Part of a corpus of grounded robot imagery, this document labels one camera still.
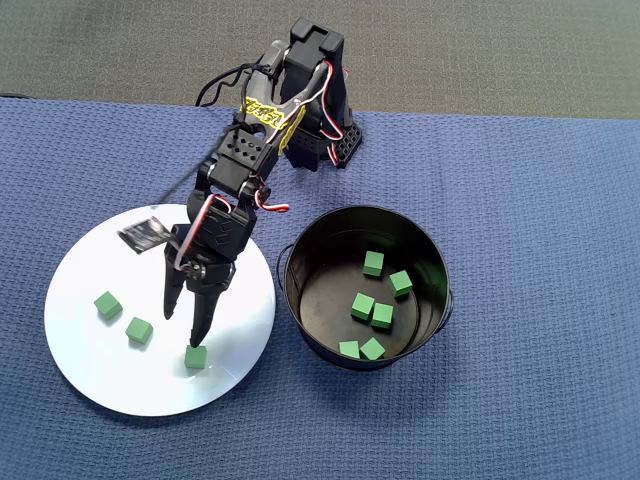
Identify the white round plate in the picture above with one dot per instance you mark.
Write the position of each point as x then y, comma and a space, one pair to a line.
100, 375

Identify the black metal bucket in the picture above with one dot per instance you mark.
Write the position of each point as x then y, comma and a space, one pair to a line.
325, 300

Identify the blue waffle-weave cloth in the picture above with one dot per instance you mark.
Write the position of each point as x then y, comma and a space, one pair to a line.
500, 250

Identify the small camera circuit board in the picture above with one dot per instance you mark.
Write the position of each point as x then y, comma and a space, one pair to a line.
142, 236

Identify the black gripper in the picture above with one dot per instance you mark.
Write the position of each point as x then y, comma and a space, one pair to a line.
212, 272

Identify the green cube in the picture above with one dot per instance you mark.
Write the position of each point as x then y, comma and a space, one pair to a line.
373, 264
383, 317
400, 283
196, 358
362, 306
373, 349
139, 330
108, 305
349, 349

